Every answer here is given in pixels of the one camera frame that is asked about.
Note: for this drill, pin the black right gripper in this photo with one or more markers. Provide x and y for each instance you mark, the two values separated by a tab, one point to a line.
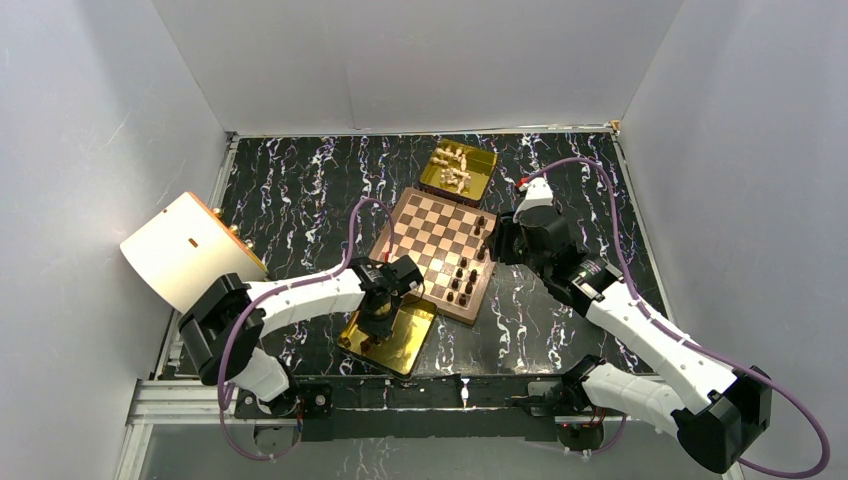
500	237

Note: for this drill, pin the pile of light chess pieces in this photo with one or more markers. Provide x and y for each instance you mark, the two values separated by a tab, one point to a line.
453	168

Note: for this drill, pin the gold tin with dark pieces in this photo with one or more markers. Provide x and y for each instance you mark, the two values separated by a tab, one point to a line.
398	355

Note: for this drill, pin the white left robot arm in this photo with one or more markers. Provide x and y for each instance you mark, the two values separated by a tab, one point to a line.
223	329

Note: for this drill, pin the wooden folding chess board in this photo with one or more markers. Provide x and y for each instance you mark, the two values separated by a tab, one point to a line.
436	233

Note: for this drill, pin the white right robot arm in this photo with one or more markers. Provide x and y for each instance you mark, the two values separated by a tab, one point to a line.
714	411

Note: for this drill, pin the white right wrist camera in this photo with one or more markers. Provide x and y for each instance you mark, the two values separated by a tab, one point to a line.
537	192

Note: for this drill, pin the gold tin with light pieces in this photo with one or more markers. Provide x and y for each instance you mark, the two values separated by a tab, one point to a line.
481	165

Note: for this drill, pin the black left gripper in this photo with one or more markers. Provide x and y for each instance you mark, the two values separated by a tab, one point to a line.
379	329

